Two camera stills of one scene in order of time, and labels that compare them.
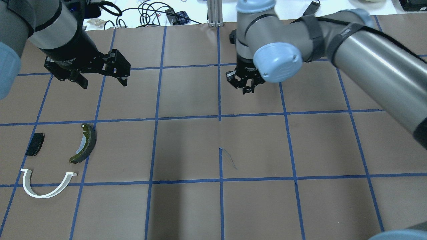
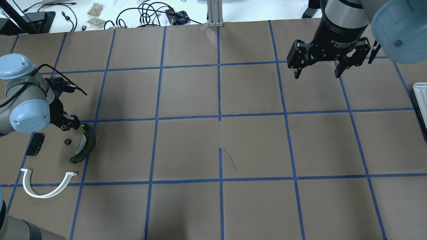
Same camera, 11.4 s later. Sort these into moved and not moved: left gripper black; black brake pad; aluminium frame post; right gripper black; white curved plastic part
Moved: right gripper black; left gripper black
Not moved: white curved plastic part; aluminium frame post; black brake pad
